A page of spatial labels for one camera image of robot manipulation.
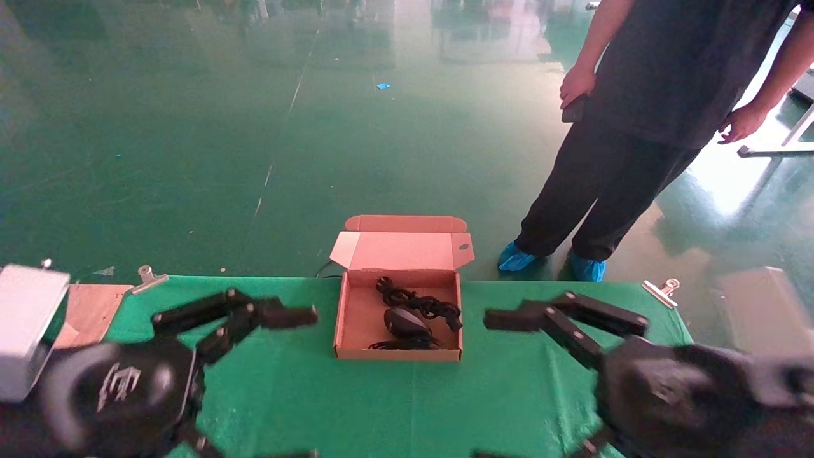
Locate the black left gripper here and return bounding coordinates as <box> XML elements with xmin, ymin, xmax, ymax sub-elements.
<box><xmin>40</xmin><ymin>288</ymin><xmax>319</xmax><ymax>458</ymax></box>

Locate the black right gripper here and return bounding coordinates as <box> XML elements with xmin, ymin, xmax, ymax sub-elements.
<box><xmin>473</xmin><ymin>291</ymin><xmax>814</xmax><ymax>458</ymax></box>

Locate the black braided cable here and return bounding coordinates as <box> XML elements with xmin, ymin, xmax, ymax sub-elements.
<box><xmin>375</xmin><ymin>275</ymin><xmax>464</xmax><ymax>333</ymax></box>

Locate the black straight cable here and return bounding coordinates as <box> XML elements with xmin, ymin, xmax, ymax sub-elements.
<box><xmin>367</xmin><ymin>335</ymin><xmax>441</xmax><ymax>352</ymax></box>

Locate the black computer mouse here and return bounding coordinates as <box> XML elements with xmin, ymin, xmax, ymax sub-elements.
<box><xmin>383</xmin><ymin>306</ymin><xmax>434</xmax><ymax>340</ymax></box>

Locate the black smartphone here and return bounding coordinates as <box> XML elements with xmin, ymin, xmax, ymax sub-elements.
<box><xmin>561</xmin><ymin>94</ymin><xmax>590</xmax><ymax>124</ymax></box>

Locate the forearm of black-clothed person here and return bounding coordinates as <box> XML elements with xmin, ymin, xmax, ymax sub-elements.
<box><xmin>753</xmin><ymin>11</ymin><xmax>814</xmax><ymax>119</ymax></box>
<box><xmin>575</xmin><ymin>0</ymin><xmax>637</xmax><ymax>74</ymax></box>

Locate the open brown cardboard box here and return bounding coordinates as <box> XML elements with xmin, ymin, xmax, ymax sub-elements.
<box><xmin>329</xmin><ymin>214</ymin><xmax>476</xmax><ymax>363</ymax></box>

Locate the hand of black-clothed person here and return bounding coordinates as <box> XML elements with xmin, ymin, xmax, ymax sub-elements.
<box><xmin>718</xmin><ymin>101</ymin><xmax>771</xmax><ymax>145</ymax></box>
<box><xmin>560</xmin><ymin>64</ymin><xmax>597</xmax><ymax>110</ymax></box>

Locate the blue shoe cover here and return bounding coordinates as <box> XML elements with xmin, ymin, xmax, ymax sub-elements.
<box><xmin>569</xmin><ymin>252</ymin><xmax>607</xmax><ymax>283</ymax></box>
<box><xmin>497</xmin><ymin>240</ymin><xmax>542</xmax><ymax>274</ymax></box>

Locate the silver metal cloth clamp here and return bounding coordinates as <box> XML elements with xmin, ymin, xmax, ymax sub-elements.
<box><xmin>130</xmin><ymin>265</ymin><xmax>170</xmax><ymax>295</ymax></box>
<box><xmin>640</xmin><ymin>277</ymin><xmax>682</xmax><ymax>310</ymax></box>

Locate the large green table cloth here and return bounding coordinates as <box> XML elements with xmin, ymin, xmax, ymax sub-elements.
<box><xmin>104</xmin><ymin>275</ymin><xmax>695</xmax><ymax>458</ymax></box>

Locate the white table with metal legs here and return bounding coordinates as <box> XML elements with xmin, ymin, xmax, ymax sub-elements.
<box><xmin>737</xmin><ymin>102</ymin><xmax>814</xmax><ymax>159</ymax></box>

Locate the person in black clothes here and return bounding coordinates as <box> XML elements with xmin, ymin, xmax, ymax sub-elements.
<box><xmin>514</xmin><ymin>0</ymin><xmax>814</xmax><ymax>263</ymax></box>

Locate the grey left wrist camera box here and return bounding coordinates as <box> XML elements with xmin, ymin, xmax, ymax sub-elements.
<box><xmin>0</xmin><ymin>263</ymin><xmax>71</xmax><ymax>403</ymax></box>

